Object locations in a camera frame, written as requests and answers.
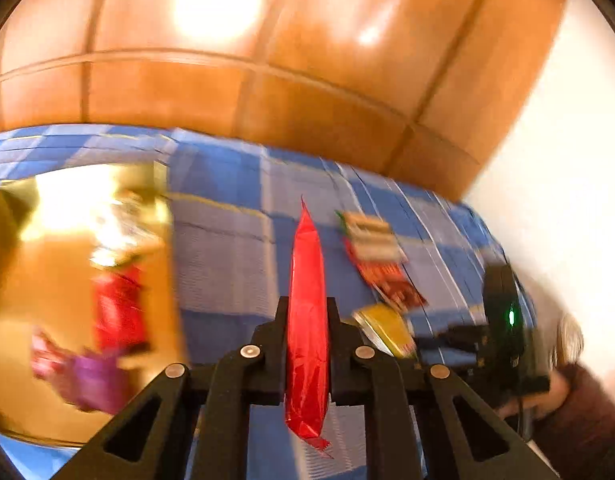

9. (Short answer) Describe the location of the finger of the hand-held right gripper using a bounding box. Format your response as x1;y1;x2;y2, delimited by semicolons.
417;324;488;358

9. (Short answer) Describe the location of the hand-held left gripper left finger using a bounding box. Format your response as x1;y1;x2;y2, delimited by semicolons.
52;296;290;480

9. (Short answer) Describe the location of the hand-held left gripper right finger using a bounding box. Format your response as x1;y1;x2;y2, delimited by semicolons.
326;296;561;480

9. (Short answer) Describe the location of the long plain red snack packet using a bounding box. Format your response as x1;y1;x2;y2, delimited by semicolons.
284;195;334;459

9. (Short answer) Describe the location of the yellow green snack packet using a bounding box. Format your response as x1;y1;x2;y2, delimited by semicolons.
351;304;419;359

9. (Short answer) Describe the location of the dark red printed snack packet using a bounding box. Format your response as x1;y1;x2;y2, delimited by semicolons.
350;255;429;313

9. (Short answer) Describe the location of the peanut bar with red ends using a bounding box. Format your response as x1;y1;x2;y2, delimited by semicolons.
346;232;408;266

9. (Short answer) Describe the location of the red snack packet gold print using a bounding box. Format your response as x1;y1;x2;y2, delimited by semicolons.
92;264;150;353

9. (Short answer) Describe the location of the purple snack packet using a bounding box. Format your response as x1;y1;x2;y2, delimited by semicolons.
57;352;133;415

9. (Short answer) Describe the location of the clear pastry snack bag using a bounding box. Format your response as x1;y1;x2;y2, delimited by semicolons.
90;192;165;268

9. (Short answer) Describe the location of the pink snack packet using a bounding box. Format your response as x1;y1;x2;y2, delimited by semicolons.
30;330;70;381

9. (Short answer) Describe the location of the square metal tin box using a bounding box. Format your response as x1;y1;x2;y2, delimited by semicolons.
0;162;190;448

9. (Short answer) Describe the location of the wooden wardrobe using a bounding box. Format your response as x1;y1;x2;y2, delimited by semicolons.
0;0;571;201

